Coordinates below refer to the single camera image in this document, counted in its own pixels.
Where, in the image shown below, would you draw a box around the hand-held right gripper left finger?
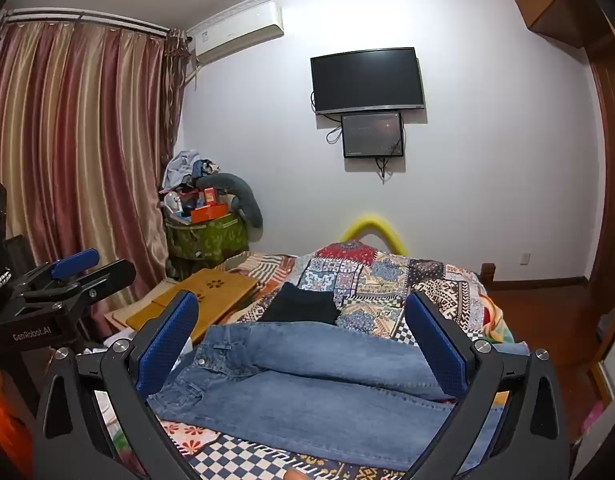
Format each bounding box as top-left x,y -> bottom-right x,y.
34,290 -> 201,480

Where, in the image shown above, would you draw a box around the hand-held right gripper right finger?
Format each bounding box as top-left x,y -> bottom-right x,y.
405,291 -> 571,480

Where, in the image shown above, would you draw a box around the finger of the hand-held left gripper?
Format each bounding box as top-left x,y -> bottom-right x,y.
12,248 -> 101,301
18,259 -> 137,322

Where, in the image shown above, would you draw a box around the blue denim pants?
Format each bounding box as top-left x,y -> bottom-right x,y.
146,321 -> 531,472

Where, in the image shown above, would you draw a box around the person's left forearm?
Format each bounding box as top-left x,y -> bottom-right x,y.
0,365 -> 38,480

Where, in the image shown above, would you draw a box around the orange fleece blanket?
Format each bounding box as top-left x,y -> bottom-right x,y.
480,292 -> 515,346

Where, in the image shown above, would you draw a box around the wooden lap desk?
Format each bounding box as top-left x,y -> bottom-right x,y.
105,268 -> 261,333

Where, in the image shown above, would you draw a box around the patchwork printed blanket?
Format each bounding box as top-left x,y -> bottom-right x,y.
102,240 -> 518,480

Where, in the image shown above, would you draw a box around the striped pink curtain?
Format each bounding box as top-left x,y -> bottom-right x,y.
0,20 -> 188,341

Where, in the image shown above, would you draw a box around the green fabric storage bag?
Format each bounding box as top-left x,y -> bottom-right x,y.
165,212 -> 248,281

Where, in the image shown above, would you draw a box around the orange box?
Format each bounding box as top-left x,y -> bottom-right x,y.
190,202 -> 227,224

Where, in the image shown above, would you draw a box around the black folded garment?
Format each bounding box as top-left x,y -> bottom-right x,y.
258,282 -> 341,326

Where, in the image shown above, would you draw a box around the pile of light clothes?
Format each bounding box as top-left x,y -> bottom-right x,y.
162,149 -> 223,193

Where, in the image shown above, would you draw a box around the yellow foam tube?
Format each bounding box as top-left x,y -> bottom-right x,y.
340,214 -> 408,256

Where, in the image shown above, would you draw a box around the grey plush pillow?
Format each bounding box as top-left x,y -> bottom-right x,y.
198,172 -> 264,243

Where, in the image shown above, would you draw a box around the pink slipper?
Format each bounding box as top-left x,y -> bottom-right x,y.
581,399 -> 609,433

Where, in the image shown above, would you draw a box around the white air conditioner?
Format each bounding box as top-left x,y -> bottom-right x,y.
188,2 -> 284,66

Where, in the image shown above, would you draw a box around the small black wall monitor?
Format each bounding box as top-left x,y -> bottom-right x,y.
340,111 -> 405,160

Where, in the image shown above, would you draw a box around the white curtain rail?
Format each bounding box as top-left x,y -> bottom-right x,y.
0,7 -> 171,37

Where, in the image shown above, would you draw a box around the black wall television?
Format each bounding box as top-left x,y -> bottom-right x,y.
310,47 -> 427,116

